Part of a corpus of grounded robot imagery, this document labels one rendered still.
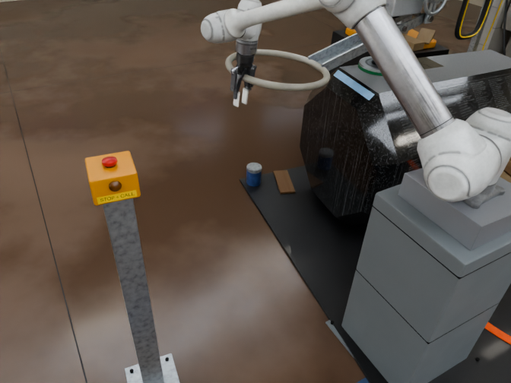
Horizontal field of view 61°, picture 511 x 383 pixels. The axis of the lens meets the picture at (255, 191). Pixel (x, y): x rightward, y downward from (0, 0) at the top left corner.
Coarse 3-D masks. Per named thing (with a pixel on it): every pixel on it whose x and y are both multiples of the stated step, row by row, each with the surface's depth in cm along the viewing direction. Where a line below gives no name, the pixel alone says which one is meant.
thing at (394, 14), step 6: (390, 0) 202; (396, 0) 200; (402, 0) 201; (408, 0) 203; (414, 0) 205; (420, 0) 207; (390, 6) 203; (396, 6) 202; (402, 6) 203; (408, 6) 205; (414, 6) 207; (420, 6) 209; (390, 12) 204; (396, 12) 204; (402, 12) 206; (408, 12) 208; (414, 12) 210; (420, 12) 212
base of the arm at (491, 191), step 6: (492, 186) 136; (498, 186) 143; (486, 192) 137; (492, 192) 139; (498, 192) 141; (504, 192) 142; (468, 198) 136; (474, 198) 136; (480, 198) 136; (486, 198) 137; (468, 204) 136; (474, 204) 134; (480, 204) 134
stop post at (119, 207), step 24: (96, 168) 112; (120, 168) 112; (96, 192) 110; (120, 192) 113; (120, 216) 119; (120, 240) 124; (120, 264) 130; (144, 288) 139; (144, 312) 146; (144, 336) 153; (144, 360) 161; (168, 360) 186
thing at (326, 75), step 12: (228, 60) 197; (300, 60) 216; (312, 60) 213; (324, 72) 201; (264, 84) 181; (276, 84) 180; (288, 84) 181; (300, 84) 183; (312, 84) 185; (324, 84) 191
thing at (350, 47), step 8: (400, 16) 228; (408, 16) 231; (416, 16) 227; (424, 16) 221; (432, 16) 219; (400, 24) 217; (408, 24) 219; (416, 24) 221; (344, 40) 218; (352, 40) 221; (360, 40) 222; (328, 48) 216; (336, 48) 218; (344, 48) 220; (352, 48) 219; (360, 48) 211; (312, 56) 213; (320, 56) 216; (328, 56) 218; (336, 56) 208; (344, 56) 209; (352, 56) 212; (328, 64) 207; (336, 64) 209
